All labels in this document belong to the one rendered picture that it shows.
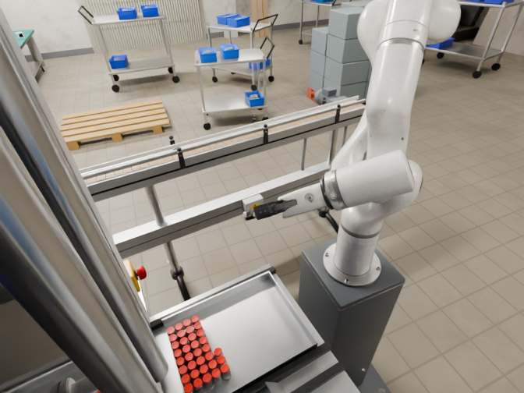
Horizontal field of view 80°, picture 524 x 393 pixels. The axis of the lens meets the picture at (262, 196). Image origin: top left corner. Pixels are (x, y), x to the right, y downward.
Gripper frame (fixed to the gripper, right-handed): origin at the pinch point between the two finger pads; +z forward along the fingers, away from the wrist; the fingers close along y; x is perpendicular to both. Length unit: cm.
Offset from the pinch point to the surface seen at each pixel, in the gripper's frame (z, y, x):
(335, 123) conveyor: -1, 121, 37
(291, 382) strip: 7.3, 1.9, -41.9
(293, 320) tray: 8.4, 14.9, -32.1
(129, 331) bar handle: -13, -51, -5
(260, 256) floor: 76, 130, -31
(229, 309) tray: 25.2, 10.0, -25.2
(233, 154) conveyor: 45, 75, 32
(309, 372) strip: 3.4, 5.6, -41.7
